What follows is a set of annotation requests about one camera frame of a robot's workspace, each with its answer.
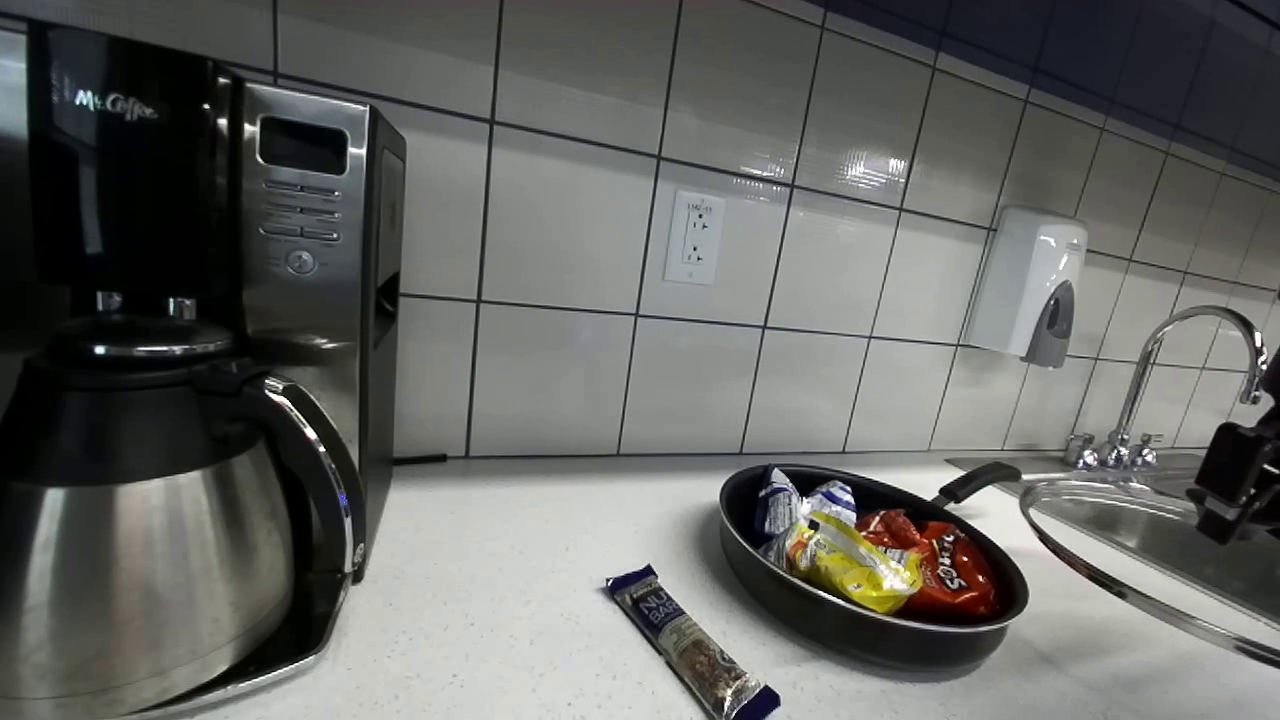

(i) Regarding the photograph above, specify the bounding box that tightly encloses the glass pan lid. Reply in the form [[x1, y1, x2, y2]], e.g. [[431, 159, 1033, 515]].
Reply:
[[1019, 477, 1280, 670]]

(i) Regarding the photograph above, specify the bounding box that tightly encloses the chrome tap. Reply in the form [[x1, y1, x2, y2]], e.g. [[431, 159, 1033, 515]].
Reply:
[[1062, 305, 1270, 472]]

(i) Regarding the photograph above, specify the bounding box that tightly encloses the steel sink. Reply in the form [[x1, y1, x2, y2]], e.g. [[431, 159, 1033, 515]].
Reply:
[[944, 450, 1211, 501]]

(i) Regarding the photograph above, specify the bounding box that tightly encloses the white soap dispenser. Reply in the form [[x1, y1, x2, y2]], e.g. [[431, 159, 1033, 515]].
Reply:
[[964, 206, 1090, 370]]

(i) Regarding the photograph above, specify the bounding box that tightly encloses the orange snack packet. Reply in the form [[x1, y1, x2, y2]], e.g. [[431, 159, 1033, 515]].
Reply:
[[856, 508, 1002, 620]]

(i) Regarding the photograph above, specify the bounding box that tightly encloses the yellow snack packet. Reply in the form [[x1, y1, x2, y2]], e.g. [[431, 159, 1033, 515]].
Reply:
[[783, 511, 925, 615]]

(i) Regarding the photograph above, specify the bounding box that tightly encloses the black frying pan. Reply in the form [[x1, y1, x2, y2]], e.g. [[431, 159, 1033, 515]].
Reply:
[[717, 461, 1032, 673]]

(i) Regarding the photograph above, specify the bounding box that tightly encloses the blue and white snack packet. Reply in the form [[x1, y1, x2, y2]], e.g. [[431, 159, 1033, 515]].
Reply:
[[753, 465, 860, 572]]

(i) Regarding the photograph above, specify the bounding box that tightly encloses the blue wrapped granola bar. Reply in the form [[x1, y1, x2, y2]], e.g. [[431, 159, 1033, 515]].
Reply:
[[604, 564, 783, 720]]

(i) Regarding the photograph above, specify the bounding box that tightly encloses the black and steel coffee maker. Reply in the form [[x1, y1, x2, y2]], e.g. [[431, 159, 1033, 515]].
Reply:
[[0, 20, 408, 720]]

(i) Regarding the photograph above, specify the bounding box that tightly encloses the steel coffee carafe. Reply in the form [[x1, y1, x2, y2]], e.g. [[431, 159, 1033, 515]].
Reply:
[[0, 315, 367, 720]]

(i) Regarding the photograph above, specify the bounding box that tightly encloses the white wall socket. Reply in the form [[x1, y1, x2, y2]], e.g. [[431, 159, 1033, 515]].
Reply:
[[663, 190, 727, 288]]

